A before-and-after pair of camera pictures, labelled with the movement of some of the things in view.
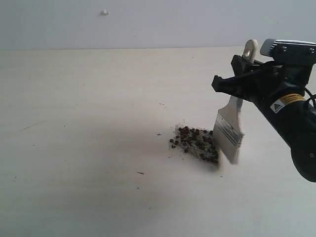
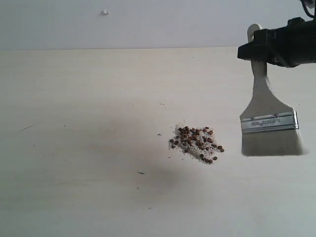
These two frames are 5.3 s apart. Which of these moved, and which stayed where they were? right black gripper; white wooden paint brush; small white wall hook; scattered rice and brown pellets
Moved: right black gripper; white wooden paint brush
Stayed: scattered rice and brown pellets; small white wall hook
